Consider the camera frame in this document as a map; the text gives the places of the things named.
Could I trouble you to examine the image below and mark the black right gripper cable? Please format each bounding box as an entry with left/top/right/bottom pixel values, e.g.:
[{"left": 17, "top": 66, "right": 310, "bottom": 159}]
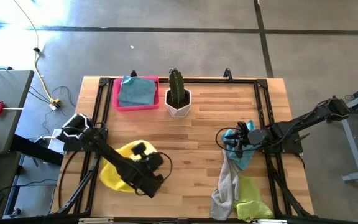
[{"left": 215, "top": 126, "right": 291, "bottom": 153}]

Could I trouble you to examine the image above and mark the teal microfiber towel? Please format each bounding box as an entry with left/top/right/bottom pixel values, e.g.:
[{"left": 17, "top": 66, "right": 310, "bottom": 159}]
[{"left": 117, "top": 75, "right": 157, "bottom": 107}]

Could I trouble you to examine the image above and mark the grey microfiber towel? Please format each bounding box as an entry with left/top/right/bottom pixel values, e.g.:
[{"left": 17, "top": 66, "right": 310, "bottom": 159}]
[{"left": 209, "top": 149, "right": 241, "bottom": 221}]

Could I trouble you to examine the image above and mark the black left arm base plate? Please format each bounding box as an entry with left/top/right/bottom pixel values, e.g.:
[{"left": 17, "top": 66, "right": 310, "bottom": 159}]
[{"left": 56, "top": 126, "right": 107, "bottom": 154}]

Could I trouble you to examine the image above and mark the black flat bar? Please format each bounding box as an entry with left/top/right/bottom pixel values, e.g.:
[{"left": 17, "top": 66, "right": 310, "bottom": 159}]
[{"left": 11, "top": 134, "right": 65, "bottom": 166}]

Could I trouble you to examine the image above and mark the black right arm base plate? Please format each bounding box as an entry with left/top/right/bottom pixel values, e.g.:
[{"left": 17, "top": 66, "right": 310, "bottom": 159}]
[{"left": 258, "top": 129, "right": 311, "bottom": 156}]

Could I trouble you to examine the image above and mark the light blue microfiber towel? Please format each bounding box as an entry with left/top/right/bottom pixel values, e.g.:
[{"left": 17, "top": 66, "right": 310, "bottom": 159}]
[{"left": 221, "top": 119, "right": 257, "bottom": 171}]

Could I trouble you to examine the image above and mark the yellow extension cable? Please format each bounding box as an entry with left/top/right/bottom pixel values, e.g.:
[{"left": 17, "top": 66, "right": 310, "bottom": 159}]
[{"left": 12, "top": 0, "right": 62, "bottom": 108}]

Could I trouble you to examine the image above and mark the silver metal bracket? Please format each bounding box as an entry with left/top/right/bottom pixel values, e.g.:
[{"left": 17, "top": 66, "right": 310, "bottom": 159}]
[
  {"left": 78, "top": 217, "right": 114, "bottom": 223},
  {"left": 252, "top": 218, "right": 287, "bottom": 224}
]

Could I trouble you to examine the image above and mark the grey metal table frame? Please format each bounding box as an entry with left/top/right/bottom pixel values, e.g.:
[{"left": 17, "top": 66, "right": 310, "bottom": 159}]
[{"left": 323, "top": 79, "right": 358, "bottom": 183}]

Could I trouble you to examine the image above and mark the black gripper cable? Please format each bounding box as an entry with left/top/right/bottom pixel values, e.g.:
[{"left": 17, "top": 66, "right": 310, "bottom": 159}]
[
  {"left": 215, "top": 126, "right": 291, "bottom": 153},
  {"left": 152, "top": 151, "right": 173, "bottom": 184}
]

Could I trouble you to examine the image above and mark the white power supply box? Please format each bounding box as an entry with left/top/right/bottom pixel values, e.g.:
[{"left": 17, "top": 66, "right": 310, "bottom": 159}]
[{"left": 47, "top": 128, "right": 67, "bottom": 155}]

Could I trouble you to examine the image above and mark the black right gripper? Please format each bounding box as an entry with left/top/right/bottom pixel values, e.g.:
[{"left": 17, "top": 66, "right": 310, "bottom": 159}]
[{"left": 225, "top": 120, "right": 270, "bottom": 159}]

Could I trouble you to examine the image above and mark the dark grey side table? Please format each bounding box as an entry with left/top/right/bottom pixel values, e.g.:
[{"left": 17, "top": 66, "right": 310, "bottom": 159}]
[{"left": 0, "top": 70, "right": 35, "bottom": 156}]

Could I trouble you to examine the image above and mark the lime green microfiber towel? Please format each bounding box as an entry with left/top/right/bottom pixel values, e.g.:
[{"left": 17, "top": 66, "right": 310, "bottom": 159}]
[{"left": 233, "top": 174, "right": 275, "bottom": 222}]

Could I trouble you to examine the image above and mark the yellow microfiber towel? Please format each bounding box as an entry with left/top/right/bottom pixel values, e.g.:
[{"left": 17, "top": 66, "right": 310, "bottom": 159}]
[{"left": 99, "top": 139, "right": 158, "bottom": 193}]

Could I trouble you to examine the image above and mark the pink plastic bin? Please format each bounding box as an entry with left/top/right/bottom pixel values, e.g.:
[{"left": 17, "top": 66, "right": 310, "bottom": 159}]
[{"left": 112, "top": 75, "right": 160, "bottom": 112}]

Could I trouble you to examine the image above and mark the white hexagonal plant pot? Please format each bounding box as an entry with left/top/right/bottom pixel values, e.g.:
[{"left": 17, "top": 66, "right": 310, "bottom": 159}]
[{"left": 164, "top": 88, "right": 192, "bottom": 118}]

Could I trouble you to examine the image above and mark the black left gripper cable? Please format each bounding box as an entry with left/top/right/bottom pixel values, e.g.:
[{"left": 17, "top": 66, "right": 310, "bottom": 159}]
[{"left": 152, "top": 151, "right": 173, "bottom": 184}]

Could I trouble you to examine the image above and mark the green cactus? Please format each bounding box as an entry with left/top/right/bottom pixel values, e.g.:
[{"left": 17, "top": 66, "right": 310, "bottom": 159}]
[{"left": 168, "top": 67, "right": 188, "bottom": 106}]

